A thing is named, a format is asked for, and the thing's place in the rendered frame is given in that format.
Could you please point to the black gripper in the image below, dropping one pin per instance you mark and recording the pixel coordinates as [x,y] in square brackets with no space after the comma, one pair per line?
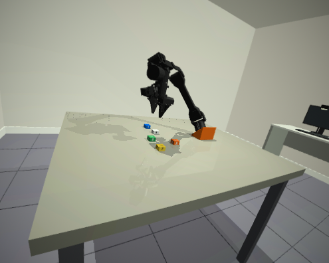
[162,100]

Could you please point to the yellow block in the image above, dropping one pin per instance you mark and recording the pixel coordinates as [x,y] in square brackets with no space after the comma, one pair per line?
[160,147]

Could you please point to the green block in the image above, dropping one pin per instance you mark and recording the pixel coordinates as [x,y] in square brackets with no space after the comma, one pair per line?
[151,138]

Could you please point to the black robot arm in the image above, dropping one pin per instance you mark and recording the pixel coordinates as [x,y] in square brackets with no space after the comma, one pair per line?
[159,69]

